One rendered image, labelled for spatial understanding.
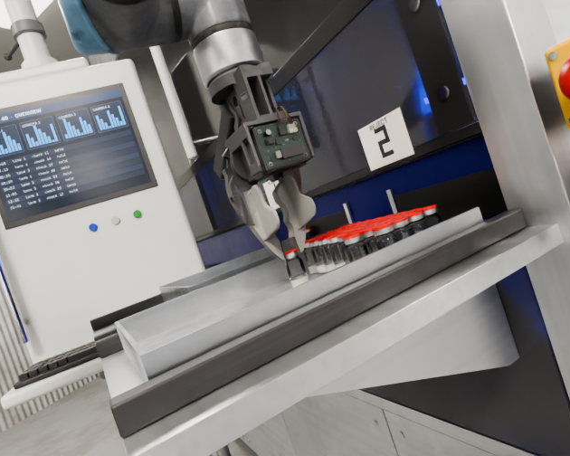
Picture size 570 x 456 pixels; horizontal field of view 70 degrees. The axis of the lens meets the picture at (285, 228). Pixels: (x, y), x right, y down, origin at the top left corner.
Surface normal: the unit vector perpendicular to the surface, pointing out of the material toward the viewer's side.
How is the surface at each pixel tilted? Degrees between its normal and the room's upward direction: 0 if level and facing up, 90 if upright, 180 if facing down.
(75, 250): 90
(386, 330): 90
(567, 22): 90
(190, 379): 90
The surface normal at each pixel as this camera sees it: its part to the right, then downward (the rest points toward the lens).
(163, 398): 0.44, -0.13
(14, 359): 0.82, -0.26
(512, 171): -0.84, 0.30
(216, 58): -0.26, 0.12
